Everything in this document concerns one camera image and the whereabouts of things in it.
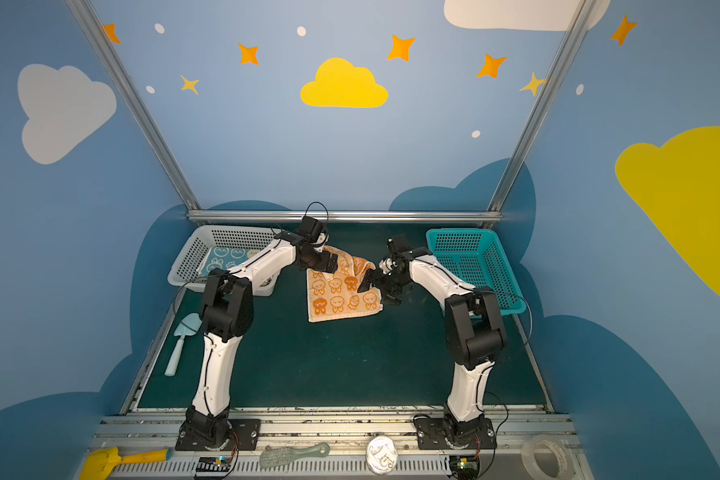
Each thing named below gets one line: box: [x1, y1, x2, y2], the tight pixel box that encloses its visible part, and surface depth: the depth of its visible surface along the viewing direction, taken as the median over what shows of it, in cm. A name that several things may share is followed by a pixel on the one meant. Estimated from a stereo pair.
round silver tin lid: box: [366, 436, 398, 475], surface depth 69 cm
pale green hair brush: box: [259, 442, 331, 468], surface depth 73 cm
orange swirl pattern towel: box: [306, 245, 383, 323], surface depth 103 cm
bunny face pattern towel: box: [199, 247, 265, 280], surface depth 109 cm
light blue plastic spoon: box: [165, 313, 203, 377], surface depth 92 cm
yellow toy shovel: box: [80, 447, 169, 480], surface depth 71 cm
